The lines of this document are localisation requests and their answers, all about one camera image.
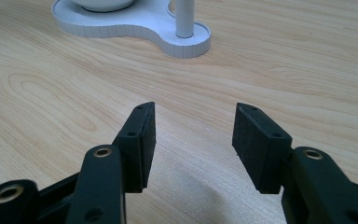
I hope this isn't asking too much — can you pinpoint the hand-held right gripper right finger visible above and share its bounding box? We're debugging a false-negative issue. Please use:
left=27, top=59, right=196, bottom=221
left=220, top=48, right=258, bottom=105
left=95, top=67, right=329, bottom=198
left=231, top=102, right=294, bottom=196

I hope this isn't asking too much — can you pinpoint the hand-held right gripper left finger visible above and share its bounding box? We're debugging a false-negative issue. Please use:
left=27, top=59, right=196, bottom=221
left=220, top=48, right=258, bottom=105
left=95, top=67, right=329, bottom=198
left=111, top=101, right=158, bottom=194

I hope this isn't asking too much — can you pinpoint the white stand with post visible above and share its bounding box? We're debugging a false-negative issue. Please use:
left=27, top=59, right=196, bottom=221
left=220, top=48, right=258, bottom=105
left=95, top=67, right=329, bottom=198
left=50, top=0, right=213, bottom=60

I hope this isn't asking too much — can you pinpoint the white bowl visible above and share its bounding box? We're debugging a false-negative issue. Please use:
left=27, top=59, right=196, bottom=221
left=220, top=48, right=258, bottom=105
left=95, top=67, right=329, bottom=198
left=70, top=0, right=136, bottom=13

